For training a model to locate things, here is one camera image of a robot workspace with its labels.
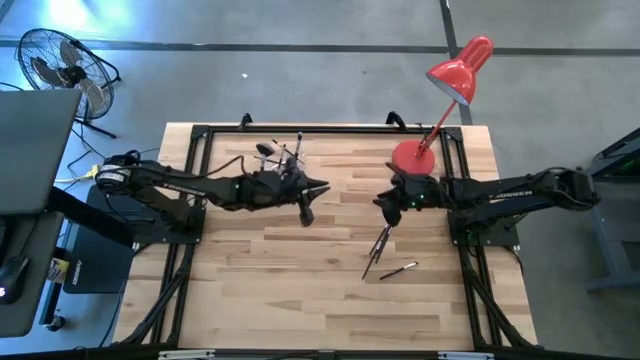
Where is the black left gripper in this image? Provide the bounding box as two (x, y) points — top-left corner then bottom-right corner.
(249, 158), (332, 228)

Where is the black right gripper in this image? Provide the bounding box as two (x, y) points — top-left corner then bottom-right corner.
(373, 172), (444, 228)

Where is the clear acrylic organizer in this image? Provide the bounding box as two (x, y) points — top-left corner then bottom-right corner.
(252, 130), (309, 175)

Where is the red desk lamp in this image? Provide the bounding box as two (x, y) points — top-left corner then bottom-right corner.
(390, 33), (496, 181)

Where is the yellow power plug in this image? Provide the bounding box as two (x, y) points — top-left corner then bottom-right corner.
(53, 163), (105, 185)

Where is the dark metal cart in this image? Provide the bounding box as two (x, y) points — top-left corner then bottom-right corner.
(584, 127), (640, 295)

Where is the yellow and white label card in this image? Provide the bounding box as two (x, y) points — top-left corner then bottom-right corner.
(46, 256), (72, 285)

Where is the black floor fan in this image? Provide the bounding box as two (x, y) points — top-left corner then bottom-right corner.
(16, 27), (123, 140)

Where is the grey flat panel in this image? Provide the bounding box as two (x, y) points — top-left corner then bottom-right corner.
(0, 88), (84, 217)

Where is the grey side desk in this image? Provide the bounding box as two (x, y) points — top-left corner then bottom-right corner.
(0, 211), (66, 340)

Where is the black computer mouse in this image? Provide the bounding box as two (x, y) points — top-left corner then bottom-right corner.
(0, 254), (31, 306)

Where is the black aluminium table frame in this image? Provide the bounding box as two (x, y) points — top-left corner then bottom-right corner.
(113, 110), (540, 351)

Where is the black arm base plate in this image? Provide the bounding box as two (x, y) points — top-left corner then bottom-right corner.
(447, 207), (522, 250)
(132, 202), (207, 247)

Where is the white frame bracket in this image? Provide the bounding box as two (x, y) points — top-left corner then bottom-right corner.
(157, 349), (217, 360)
(437, 350), (496, 360)

